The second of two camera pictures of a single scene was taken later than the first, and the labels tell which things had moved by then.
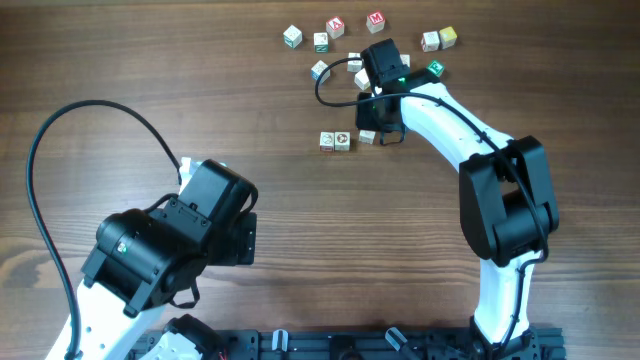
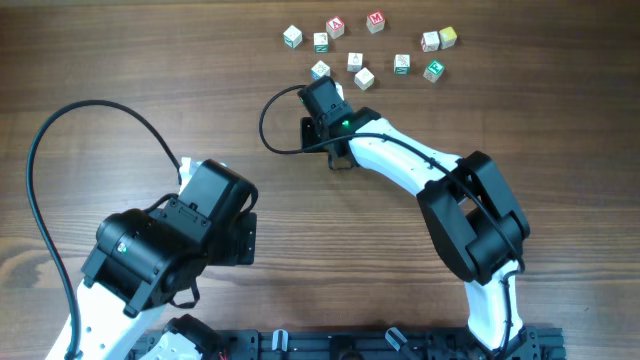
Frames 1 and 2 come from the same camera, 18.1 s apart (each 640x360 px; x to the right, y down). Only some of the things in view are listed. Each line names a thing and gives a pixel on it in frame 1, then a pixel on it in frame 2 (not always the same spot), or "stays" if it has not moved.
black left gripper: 237,245 stays
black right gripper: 363,123 → 306,127
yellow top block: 448,37 stays
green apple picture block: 321,42 stays
